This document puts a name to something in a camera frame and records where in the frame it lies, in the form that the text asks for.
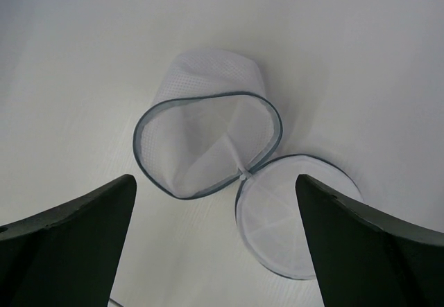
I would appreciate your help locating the white mesh laundry bag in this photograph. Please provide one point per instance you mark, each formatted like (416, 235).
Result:
(211, 125)

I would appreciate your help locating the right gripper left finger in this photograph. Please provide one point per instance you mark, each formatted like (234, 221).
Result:
(68, 255)

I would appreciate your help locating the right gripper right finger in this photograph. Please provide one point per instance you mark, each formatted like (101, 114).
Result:
(365, 257)

